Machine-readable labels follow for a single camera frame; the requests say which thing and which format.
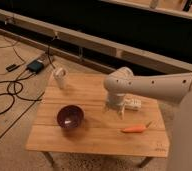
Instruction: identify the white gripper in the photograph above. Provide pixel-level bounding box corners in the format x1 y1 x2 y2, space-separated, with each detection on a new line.
103 93 125 119

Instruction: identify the orange chili pepper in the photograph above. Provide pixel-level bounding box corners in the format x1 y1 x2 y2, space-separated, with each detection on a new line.
122 123 151 133

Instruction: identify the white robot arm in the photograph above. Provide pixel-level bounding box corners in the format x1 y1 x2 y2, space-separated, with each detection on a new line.
103 67 192 171

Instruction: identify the white plastic bottle lying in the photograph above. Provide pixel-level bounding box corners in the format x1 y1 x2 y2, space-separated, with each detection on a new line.
125 98 142 111

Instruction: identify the wooden table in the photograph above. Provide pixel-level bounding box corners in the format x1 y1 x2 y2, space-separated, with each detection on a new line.
25 72 171 169

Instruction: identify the purple bowl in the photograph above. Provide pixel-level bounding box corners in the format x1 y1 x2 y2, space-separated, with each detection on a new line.
57 105 84 129

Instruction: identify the white cup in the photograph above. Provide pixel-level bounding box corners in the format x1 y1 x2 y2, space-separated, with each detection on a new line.
53 68 67 89

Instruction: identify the teal power adapter box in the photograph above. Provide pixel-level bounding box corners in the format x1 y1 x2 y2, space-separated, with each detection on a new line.
26 60 44 74

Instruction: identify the small black device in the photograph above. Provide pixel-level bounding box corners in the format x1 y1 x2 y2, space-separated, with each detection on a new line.
6 64 20 72

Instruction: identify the black floor cable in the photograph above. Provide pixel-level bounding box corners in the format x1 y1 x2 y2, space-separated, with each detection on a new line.
0 34 57 119

